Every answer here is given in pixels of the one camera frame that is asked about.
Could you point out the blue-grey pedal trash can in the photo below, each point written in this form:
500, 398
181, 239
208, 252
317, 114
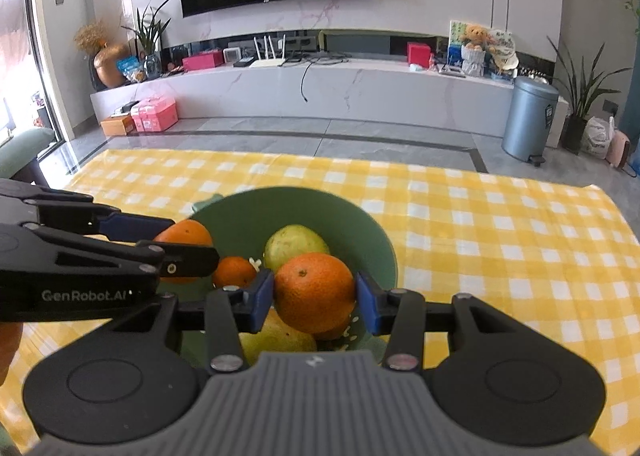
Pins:
527, 120

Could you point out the magenta box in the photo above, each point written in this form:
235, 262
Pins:
202, 60

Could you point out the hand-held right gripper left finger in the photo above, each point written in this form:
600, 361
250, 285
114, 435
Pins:
260, 301

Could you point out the copper vase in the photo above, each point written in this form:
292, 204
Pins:
110, 68

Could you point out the dark wall socket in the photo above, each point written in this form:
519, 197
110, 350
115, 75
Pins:
612, 107

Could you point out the dried flower bunch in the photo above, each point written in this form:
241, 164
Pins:
92, 35

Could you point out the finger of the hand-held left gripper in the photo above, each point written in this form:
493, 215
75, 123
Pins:
130, 227
190, 260

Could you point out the pink small appliance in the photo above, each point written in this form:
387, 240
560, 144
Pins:
619, 149

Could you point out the glass sliding door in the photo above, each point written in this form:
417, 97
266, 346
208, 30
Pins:
20, 35

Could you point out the white marble television cabinet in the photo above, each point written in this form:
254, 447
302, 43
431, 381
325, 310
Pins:
400, 90

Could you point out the brown teddy bear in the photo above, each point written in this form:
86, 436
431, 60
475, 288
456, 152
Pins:
474, 35

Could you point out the green colander bowl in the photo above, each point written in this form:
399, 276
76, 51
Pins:
360, 231

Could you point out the small white clock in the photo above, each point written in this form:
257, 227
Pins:
232, 56

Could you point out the blue snack bag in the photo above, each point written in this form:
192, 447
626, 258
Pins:
131, 69

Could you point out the white router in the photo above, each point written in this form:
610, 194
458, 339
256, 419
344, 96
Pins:
267, 60

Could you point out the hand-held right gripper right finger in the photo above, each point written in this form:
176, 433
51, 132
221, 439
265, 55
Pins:
370, 303

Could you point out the potted long-leaf plant in jar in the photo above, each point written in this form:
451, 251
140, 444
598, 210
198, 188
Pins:
150, 35

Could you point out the yellow checkered tablecloth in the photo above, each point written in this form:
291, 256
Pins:
500, 246

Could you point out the white plastic bag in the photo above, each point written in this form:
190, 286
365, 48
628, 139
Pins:
596, 138

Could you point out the green upholstered chair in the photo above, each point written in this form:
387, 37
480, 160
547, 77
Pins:
25, 150

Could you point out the orange cardboard box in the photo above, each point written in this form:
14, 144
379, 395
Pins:
117, 125

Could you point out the red box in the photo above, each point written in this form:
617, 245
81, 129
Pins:
418, 55

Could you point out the beige hat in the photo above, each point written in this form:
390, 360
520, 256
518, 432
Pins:
504, 63

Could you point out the pink storage box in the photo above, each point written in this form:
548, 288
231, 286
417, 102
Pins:
157, 116

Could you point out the colourful picture board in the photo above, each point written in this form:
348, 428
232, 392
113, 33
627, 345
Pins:
455, 33

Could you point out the floor plant in black pot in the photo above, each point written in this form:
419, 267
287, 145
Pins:
582, 85

